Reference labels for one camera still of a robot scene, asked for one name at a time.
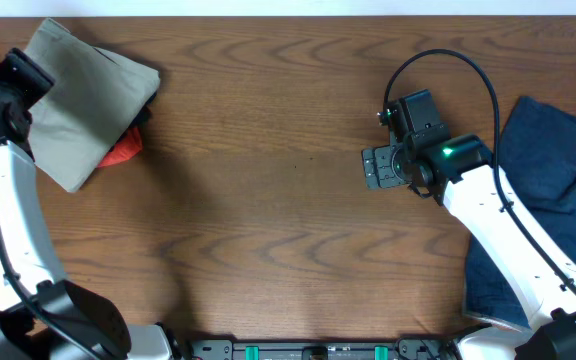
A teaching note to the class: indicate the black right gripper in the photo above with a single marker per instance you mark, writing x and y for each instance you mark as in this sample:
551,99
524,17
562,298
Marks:
379,167

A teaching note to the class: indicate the khaki green shorts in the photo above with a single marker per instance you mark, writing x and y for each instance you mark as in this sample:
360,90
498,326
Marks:
96,96

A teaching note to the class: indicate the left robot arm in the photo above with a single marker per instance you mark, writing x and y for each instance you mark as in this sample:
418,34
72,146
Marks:
43,315

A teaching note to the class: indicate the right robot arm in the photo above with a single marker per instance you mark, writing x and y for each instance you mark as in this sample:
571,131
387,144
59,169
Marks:
458,173

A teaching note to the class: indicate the dark blue denim jeans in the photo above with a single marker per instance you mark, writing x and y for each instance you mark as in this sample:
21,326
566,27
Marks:
537,151

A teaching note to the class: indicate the black folded garment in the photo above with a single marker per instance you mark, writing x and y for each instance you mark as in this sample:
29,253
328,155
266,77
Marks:
141,118

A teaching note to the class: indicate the red folded garment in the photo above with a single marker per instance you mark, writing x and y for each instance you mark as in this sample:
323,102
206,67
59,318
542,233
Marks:
126,148

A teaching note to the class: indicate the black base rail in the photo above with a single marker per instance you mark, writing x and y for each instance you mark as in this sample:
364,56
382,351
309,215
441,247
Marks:
400,349

